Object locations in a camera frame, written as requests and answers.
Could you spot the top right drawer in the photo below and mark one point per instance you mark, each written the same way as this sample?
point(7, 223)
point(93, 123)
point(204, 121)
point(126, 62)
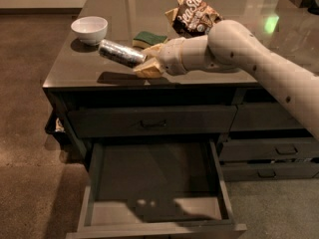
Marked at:
point(263, 116)

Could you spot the silver redbull can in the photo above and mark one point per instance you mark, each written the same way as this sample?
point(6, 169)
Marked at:
point(121, 54)

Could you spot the green and yellow sponge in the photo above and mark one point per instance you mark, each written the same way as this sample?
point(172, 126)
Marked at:
point(145, 39)

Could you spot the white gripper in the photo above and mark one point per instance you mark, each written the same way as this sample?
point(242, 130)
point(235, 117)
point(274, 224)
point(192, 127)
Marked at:
point(171, 56)

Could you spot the open middle left drawer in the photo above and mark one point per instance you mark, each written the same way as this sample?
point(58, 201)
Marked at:
point(172, 190)

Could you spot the top left drawer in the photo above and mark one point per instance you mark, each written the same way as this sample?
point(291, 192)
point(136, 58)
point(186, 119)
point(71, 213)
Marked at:
point(151, 120)

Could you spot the brown seaweed snack bag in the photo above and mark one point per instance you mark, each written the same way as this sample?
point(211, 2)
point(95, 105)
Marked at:
point(192, 18)

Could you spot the white ceramic bowl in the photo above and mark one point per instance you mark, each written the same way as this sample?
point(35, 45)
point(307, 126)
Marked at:
point(90, 30)

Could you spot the dark grey counter cabinet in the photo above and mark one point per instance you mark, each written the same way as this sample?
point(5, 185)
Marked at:
point(82, 79)

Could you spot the black side bin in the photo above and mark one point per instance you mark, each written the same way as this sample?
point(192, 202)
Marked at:
point(52, 129)

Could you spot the bottom right drawer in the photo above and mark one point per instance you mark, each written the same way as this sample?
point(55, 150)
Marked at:
point(270, 171)

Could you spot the middle right drawer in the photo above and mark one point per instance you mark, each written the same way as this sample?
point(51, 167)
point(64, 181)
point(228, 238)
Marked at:
point(269, 148)

